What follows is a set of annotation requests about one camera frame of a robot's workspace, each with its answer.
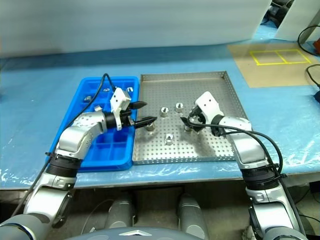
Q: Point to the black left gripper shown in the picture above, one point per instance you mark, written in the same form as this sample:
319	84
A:
126	119

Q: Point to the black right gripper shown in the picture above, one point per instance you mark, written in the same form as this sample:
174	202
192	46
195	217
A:
197	118

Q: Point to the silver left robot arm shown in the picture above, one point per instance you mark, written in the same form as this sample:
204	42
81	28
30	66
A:
75	140

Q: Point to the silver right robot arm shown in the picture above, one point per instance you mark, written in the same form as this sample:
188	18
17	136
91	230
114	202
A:
250	150

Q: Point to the blue compartment tray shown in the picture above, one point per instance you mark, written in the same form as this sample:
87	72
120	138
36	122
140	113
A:
117	150

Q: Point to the perforated metal tray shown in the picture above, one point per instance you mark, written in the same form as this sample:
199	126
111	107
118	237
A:
212	95

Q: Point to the grey right robot leg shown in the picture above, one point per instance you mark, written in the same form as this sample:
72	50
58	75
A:
190	215

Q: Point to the grey robot leg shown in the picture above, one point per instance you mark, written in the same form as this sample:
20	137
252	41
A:
190	215
120	212

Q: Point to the large white foam board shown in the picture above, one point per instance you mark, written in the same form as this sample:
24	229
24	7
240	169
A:
125	22

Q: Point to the brown cardboard mat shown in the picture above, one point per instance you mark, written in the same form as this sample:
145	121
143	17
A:
275	75

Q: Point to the grey left robot leg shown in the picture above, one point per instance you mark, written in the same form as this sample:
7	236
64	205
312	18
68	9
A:
120	212

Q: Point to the grey robot torso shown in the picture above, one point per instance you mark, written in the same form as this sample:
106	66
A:
130	235

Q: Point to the dark background equipment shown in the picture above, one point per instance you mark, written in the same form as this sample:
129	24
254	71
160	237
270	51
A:
276	10

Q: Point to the orange background object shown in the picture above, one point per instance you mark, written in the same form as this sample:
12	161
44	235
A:
317	46

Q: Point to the white upright panel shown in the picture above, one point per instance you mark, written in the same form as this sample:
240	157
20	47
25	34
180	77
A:
300	17

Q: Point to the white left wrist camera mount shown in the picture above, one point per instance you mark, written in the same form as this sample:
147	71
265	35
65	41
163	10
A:
119	98

